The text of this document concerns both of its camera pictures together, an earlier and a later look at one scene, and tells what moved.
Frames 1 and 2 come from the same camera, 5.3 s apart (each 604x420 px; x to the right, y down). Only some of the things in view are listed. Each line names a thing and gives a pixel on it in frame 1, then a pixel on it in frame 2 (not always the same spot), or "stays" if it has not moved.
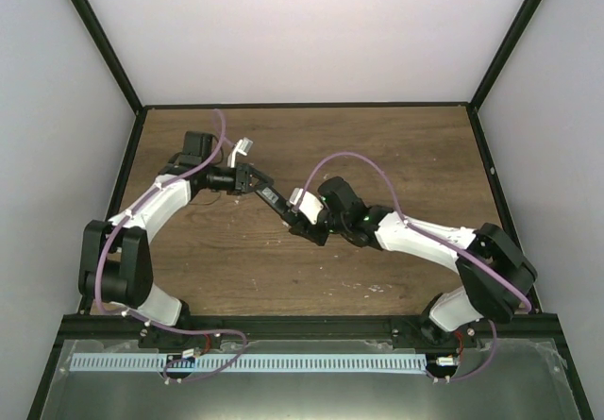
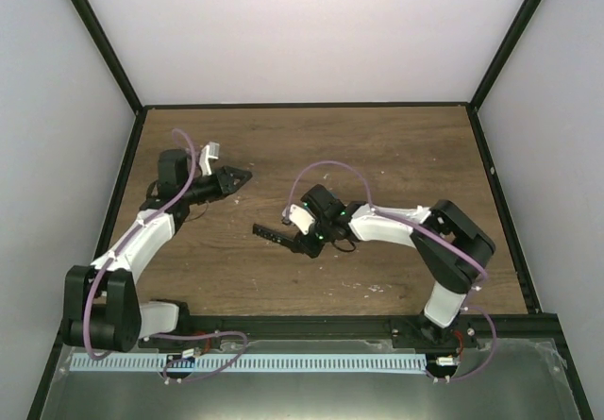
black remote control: (271, 195) → (282, 232)
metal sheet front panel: (503, 379) stays
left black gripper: (243, 172) → (226, 172)
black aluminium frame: (89, 326) stays
